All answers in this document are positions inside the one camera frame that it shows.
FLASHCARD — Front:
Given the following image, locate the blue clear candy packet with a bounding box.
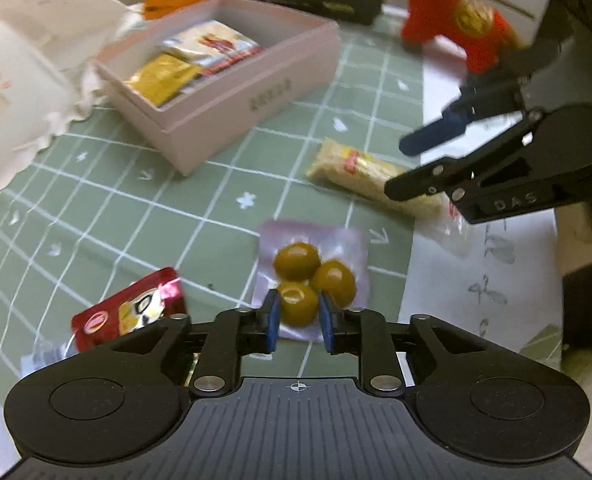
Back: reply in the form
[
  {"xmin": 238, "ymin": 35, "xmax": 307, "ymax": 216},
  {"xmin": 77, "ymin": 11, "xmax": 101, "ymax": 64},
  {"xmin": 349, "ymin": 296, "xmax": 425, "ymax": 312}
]
[{"xmin": 20, "ymin": 338, "xmax": 78, "ymax": 377}]

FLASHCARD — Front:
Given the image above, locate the white paper sheet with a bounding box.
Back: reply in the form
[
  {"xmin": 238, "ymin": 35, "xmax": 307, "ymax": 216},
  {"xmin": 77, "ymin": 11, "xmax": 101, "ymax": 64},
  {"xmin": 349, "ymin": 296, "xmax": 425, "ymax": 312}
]
[{"xmin": 398, "ymin": 14, "xmax": 565, "ymax": 361}]

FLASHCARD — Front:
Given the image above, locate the red vegetarian chicken packet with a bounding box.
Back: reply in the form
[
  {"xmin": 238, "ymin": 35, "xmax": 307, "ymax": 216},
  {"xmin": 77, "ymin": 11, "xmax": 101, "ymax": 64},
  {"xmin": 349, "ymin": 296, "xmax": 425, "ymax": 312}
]
[{"xmin": 70, "ymin": 266, "xmax": 186, "ymax": 352}]

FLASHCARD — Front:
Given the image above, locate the green checked tablecloth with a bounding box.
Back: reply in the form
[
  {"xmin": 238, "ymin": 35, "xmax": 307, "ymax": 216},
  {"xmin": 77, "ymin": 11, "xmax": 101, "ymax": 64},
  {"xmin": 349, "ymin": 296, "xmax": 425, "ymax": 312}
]
[{"xmin": 0, "ymin": 12, "xmax": 425, "ymax": 404}]

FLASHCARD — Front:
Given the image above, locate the cream mesh food cover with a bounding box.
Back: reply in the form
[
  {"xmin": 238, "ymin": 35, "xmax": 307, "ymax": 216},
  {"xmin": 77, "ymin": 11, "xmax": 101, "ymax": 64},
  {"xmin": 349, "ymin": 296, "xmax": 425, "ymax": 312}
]
[{"xmin": 0, "ymin": 0, "xmax": 141, "ymax": 191}]

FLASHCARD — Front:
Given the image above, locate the yellow gold snack packet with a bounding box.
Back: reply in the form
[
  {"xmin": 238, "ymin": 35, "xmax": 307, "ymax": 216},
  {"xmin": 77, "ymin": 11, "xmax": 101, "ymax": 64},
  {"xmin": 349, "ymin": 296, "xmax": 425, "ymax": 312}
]
[{"xmin": 125, "ymin": 53, "xmax": 203, "ymax": 106}]

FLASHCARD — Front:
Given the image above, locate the pink cardboard box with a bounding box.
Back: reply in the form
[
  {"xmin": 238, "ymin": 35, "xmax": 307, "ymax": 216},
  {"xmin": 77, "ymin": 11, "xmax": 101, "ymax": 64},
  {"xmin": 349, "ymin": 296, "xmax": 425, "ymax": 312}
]
[{"xmin": 94, "ymin": 0, "xmax": 340, "ymax": 174}]

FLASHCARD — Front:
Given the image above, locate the olive vacuum packet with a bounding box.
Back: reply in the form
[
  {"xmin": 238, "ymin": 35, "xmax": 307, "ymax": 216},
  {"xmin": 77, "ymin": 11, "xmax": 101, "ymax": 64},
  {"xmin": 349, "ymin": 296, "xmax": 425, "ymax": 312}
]
[{"xmin": 253, "ymin": 220, "xmax": 370, "ymax": 341}]

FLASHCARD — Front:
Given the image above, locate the rice cracker packet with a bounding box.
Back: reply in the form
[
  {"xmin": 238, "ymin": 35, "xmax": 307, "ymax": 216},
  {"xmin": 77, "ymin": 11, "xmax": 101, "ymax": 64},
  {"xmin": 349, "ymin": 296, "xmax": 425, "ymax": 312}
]
[{"xmin": 160, "ymin": 20, "xmax": 264, "ymax": 77}]

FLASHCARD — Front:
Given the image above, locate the red plush toy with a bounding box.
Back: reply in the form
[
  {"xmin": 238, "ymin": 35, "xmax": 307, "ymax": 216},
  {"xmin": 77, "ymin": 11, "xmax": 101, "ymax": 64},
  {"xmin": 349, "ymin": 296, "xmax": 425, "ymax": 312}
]
[{"xmin": 400, "ymin": 0, "xmax": 520, "ymax": 74}]

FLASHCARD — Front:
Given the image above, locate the long yellow biscuit packet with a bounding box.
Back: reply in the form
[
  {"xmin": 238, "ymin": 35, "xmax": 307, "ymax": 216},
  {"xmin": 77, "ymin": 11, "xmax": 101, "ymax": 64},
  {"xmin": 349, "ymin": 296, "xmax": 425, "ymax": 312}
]
[{"xmin": 307, "ymin": 138, "xmax": 471, "ymax": 257}]

